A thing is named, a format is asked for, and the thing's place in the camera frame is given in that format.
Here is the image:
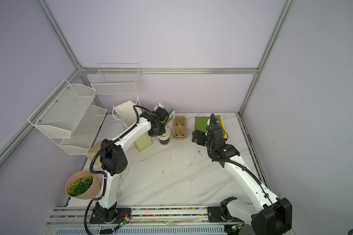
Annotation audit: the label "black white paper coffee cup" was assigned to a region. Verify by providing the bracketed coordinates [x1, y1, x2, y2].
[158, 127, 171, 140]

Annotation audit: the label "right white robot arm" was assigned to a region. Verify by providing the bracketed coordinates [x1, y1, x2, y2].
[192, 124, 292, 235]

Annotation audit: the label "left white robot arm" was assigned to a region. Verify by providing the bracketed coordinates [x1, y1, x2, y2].
[87, 105, 169, 223]

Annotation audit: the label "stacked paper coffee cup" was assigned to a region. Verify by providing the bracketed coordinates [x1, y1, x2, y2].
[158, 136, 170, 146]

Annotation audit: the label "yellow napkin stack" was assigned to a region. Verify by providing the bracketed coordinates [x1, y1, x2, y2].
[220, 117, 228, 140]

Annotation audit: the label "green napkin stack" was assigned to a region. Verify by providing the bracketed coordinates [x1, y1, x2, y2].
[195, 117, 210, 132]

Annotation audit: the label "cardboard napkin box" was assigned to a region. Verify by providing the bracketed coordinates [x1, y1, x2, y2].
[194, 118, 227, 140]

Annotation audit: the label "brown pulp cup carriers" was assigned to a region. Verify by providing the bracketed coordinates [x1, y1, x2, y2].
[172, 116, 187, 140]

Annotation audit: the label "green paper gift bag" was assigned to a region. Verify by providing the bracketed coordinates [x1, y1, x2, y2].
[112, 95, 153, 152]

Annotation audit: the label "white mesh two-tier shelf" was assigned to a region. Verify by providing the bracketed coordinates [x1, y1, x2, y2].
[28, 79, 107, 155]

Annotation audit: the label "paper bowl with greens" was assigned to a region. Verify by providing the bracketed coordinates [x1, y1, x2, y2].
[65, 170, 101, 200]

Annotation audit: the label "white wire basket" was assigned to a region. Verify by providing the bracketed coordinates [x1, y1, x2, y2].
[91, 63, 142, 95]

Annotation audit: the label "aluminium frame rail base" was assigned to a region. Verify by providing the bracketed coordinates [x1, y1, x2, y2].
[42, 205, 254, 235]

